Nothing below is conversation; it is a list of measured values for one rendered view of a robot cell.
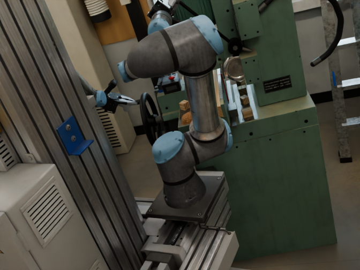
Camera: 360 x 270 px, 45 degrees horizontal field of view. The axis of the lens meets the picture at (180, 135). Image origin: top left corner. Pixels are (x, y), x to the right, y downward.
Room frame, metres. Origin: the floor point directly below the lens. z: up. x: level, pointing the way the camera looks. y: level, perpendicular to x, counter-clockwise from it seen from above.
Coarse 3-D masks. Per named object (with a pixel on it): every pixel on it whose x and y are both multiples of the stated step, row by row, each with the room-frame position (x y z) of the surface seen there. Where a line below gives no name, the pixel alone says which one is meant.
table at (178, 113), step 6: (180, 108) 1.80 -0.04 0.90; (162, 114) 1.87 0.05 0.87; (168, 114) 1.85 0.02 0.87; (174, 114) 1.84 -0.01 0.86; (180, 114) 1.74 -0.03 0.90; (228, 114) 1.70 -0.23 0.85; (180, 120) 1.68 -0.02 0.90; (228, 120) 1.60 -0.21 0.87; (180, 126) 1.63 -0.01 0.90; (186, 126) 1.62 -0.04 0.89
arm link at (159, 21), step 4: (156, 16) 1.53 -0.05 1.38; (160, 16) 1.52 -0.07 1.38; (164, 16) 1.53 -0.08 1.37; (152, 20) 1.49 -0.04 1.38; (156, 20) 1.47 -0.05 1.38; (160, 20) 1.47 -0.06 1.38; (164, 20) 1.48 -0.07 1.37; (168, 20) 1.51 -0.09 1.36; (152, 24) 1.46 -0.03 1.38; (156, 24) 1.45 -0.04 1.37; (160, 24) 1.45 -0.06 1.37; (164, 24) 1.45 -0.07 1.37; (168, 24) 1.47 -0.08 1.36; (148, 28) 1.46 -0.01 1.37; (152, 28) 1.45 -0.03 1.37; (156, 28) 1.45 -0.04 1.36; (160, 28) 1.45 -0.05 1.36; (148, 32) 1.46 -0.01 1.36; (152, 32) 1.45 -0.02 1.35
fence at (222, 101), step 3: (222, 81) 1.90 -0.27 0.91; (222, 84) 1.85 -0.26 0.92; (222, 87) 1.79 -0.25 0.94; (222, 90) 1.74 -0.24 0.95; (222, 93) 1.69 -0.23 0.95; (222, 99) 1.63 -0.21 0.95; (222, 102) 1.60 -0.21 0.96; (225, 102) 1.70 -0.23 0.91; (222, 105) 1.59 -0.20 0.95; (225, 105) 1.65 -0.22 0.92; (222, 108) 1.59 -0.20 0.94; (225, 108) 1.60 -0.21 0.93; (222, 111) 1.59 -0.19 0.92; (225, 111) 1.59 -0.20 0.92; (225, 114) 1.59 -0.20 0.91
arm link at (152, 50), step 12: (156, 36) 1.10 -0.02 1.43; (132, 48) 1.16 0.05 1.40; (144, 48) 1.10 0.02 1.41; (156, 48) 1.08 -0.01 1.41; (168, 48) 1.07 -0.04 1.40; (132, 60) 1.13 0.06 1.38; (144, 60) 1.09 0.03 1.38; (156, 60) 1.07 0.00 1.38; (168, 60) 1.07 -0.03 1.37; (120, 72) 1.45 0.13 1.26; (132, 72) 1.16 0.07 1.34; (144, 72) 1.10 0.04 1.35; (156, 72) 1.09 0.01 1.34; (168, 72) 1.09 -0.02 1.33
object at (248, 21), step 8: (232, 0) 1.74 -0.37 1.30; (240, 0) 1.70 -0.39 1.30; (248, 0) 1.67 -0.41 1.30; (256, 0) 1.66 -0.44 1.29; (240, 8) 1.67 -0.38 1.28; (248, 8) 1.67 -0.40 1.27; (256, 8) 1.66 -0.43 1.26; (240, 16) 1.67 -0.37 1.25; (248, 16) 1.67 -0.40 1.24; (256, 16) 1.66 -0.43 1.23; (240, 24) 1.67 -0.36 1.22; (248, 24) 1.67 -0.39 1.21; (256, 24) 1.66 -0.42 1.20; (240, 32) 1.68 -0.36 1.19; (248, 32) 1.67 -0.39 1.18; (256, 32) 1.66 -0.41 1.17
